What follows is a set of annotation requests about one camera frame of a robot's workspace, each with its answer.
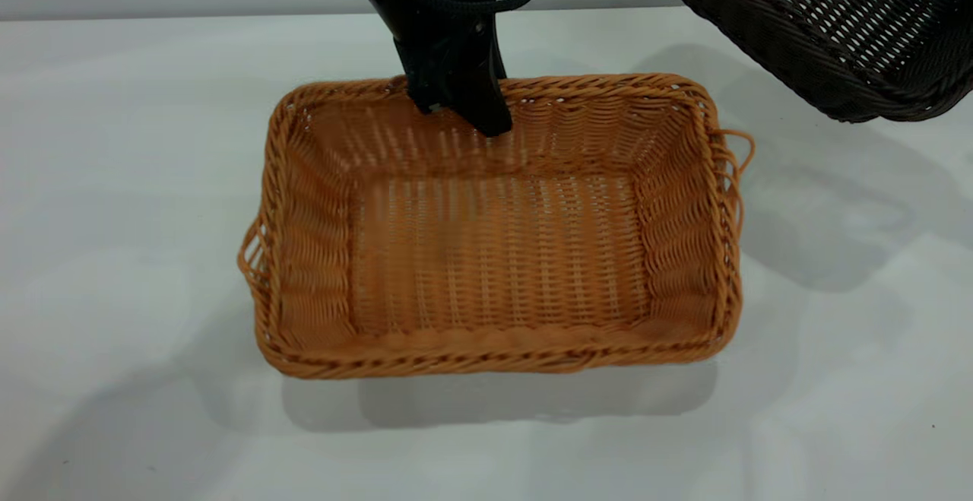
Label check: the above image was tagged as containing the orange wicker basket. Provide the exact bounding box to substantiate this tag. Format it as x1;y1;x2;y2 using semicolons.
237;73;756;379

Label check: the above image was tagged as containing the dark brown wicker basket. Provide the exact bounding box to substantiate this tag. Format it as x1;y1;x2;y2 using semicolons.
629;0;973;123

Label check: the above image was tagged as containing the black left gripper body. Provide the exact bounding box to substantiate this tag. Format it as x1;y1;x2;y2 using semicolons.
338;0;507;107

